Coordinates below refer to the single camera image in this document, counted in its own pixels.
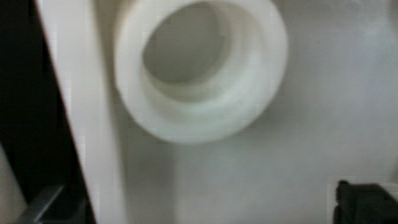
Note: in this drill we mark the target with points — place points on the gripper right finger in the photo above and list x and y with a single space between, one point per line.
366 203

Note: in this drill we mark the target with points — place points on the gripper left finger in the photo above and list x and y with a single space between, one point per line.
57 207

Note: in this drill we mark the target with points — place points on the white square table top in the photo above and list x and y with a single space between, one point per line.
231 105

